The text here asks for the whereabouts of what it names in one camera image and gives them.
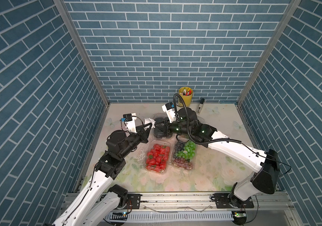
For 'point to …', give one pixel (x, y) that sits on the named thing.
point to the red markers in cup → (185, 93)
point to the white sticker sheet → (148, 120)
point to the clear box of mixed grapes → (183, 152)
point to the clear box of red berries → (158, 155)
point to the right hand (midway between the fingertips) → (156, 125)
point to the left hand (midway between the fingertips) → (156, 125)
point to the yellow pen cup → (186, 100)
